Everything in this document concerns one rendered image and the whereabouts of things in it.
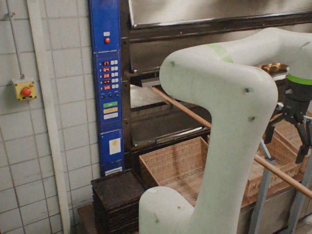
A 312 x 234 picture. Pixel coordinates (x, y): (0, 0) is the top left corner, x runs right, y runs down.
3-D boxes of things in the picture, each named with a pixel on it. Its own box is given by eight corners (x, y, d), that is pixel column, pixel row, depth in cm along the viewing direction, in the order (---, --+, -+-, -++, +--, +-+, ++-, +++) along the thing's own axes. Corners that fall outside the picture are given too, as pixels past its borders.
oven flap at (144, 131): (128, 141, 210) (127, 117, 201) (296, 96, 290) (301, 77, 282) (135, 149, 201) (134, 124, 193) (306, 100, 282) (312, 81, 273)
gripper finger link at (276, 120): (288, 115, 100) (286, 111, 100) (265, 127, 109) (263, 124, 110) (295, 113, 101) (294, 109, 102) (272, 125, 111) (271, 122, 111)
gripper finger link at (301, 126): (297, 113, 101) (301, 112, 100) (310, 146, 99) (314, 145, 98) (289, 116, 99) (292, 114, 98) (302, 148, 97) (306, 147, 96)
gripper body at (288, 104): (279, 94, 99) (272, 119, 103) (301, 103, 92) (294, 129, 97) (294, 90, 102) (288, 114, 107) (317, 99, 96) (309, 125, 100)
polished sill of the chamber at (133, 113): (126, 114, 200) (126, 108, 198) (302, 74, 281) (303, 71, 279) (131, 118, 195) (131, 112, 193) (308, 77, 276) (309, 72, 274)
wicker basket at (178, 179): (137, 186, 219) (137, 155, 207) (197, 164, 246) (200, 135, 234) (175, 232, 183) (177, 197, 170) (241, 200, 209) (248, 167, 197)
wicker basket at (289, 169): (202, 163, 247) (205, 134, 234) (250, 146, 273) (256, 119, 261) (246, 199, 210) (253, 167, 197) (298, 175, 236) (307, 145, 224)
